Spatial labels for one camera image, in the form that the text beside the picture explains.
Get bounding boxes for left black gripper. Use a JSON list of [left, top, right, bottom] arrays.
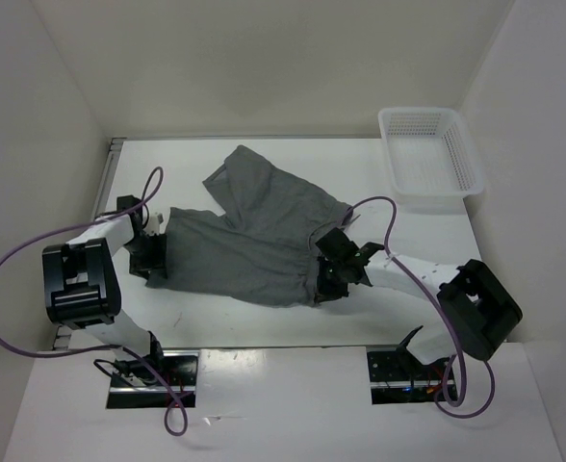
[[123, 232, 167, 281]]

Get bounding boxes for grey shorts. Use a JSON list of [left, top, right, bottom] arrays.
[[146, 145, 351, 308]]

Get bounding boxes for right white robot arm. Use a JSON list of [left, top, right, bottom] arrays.
[[316, 228, 523, 378]]

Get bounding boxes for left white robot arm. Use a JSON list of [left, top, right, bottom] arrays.
[[42, 195, 167, 385]]

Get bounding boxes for white plastic basket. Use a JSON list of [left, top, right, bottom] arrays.
[[377, 107, 484, 199]]

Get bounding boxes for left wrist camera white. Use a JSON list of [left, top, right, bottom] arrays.
[[144, 212, 164, 236]]

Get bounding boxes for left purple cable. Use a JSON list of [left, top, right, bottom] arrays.
[[0, 166, 193, 436]]

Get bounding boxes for aluminium table frame rail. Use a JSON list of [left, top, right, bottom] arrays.
[[52, 138, 126, 351]]

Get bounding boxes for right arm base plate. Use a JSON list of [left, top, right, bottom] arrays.
[[366, 346, 448, 405]]

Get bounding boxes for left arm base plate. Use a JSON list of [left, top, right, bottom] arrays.
[[106, 349, 199, 410]]

